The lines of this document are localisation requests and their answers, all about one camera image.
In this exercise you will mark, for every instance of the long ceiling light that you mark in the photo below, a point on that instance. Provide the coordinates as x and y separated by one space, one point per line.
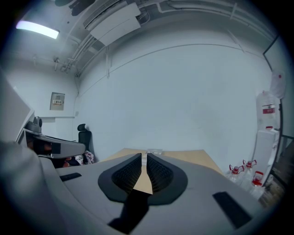
37 29

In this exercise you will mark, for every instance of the clear bottle red cap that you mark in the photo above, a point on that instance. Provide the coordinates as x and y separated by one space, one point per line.
249 174
236 174
257 186

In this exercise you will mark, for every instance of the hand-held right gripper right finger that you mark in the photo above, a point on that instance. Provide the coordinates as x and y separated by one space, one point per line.
197 197

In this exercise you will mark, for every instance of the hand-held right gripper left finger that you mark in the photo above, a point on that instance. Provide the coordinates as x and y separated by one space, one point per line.
92 183

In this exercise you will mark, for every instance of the patterned cloth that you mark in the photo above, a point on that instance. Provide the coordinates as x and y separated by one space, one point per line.
88 158

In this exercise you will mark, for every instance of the black office chair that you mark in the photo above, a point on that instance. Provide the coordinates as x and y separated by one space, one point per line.
84 137

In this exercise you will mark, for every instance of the white book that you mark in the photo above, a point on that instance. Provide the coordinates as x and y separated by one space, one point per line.
154 151

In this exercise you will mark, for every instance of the grey electrical panel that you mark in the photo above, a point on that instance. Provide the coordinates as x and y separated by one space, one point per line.
57 101

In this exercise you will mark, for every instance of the white water dispenser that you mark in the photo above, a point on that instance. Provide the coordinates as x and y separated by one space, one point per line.
265 149

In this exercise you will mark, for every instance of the white air conditioner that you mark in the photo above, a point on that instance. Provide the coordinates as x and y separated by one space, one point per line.
114 25

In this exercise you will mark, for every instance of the person's left hand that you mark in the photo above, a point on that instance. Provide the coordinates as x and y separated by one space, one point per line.
67 162

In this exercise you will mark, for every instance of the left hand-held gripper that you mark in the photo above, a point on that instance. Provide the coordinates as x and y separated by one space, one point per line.
37 125

